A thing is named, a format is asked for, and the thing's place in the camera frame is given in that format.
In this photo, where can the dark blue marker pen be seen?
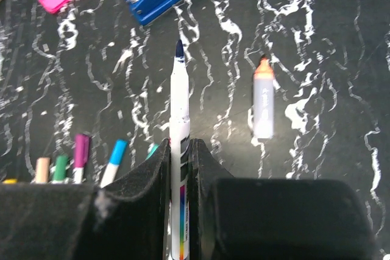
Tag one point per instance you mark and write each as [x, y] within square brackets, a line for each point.
[179, 138]

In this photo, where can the dark green marker pen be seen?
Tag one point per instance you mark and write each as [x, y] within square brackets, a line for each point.
[59, 175]

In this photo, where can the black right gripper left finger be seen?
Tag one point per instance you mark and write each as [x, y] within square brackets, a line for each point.
[128, 218]

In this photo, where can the teal marker pen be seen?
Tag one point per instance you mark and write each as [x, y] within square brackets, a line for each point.
[151, 150]

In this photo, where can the yellow orange marker pen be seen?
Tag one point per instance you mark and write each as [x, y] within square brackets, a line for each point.
[10, 181]

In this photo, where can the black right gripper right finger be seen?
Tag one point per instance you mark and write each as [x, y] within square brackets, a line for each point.
[249, 218]

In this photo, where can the purple marker pen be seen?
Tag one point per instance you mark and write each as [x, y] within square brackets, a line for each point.
[81, 153]

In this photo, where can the peach marker pen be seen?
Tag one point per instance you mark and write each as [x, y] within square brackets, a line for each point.
[42, 170]

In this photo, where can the thick orange highlighter pen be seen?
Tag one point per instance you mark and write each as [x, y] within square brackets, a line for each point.
[263, 100]

